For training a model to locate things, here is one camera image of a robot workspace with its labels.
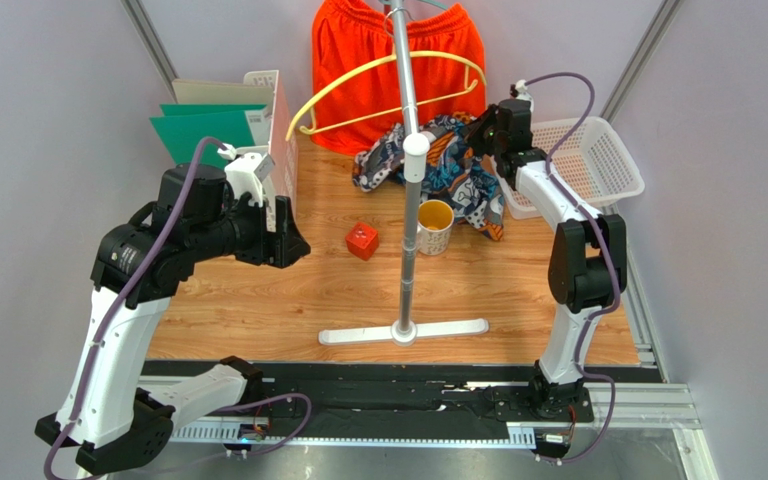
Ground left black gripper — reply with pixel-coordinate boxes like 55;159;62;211
189;189;311;268

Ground blue patterned shorts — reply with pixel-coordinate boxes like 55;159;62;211
352;112;505;241

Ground yellow clothes hanger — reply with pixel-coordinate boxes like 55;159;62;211
285;50;488;142

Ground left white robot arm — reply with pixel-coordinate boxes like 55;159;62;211
35;163;311;479

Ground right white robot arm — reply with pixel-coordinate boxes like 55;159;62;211
462;99;627;419

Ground orange hanging shorts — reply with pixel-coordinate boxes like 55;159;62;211
310;0;488;157

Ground white perforated file holder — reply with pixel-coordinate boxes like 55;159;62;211
239;70;298;215

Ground white garment rack stand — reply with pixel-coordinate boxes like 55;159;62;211
318;1;489;347

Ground orange cube power adapter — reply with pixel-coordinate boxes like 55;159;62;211
345;222;380;261

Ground white mug yellow inside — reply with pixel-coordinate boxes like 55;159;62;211
417;200;455;256

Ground white plastic mesh basket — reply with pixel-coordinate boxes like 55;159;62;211
494;116;645;220

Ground green file folder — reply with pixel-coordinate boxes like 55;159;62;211
150;104;271;164

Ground beige file folder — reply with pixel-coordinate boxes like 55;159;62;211
171;79;274;106

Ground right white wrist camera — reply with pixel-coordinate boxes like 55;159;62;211
509;79;534;102

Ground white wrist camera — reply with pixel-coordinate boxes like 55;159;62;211
217;143;276;207
509;79;534;102

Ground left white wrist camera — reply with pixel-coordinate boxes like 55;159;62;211
217;143;276;207

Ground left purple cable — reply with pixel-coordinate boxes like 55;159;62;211
43;136;315;480

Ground purple cable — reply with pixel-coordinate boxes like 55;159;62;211
523;71;624;466
43;136;315;480

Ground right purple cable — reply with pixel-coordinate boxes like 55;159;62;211
523;71;624;466

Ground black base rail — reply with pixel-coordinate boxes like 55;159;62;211
144;359;665;442

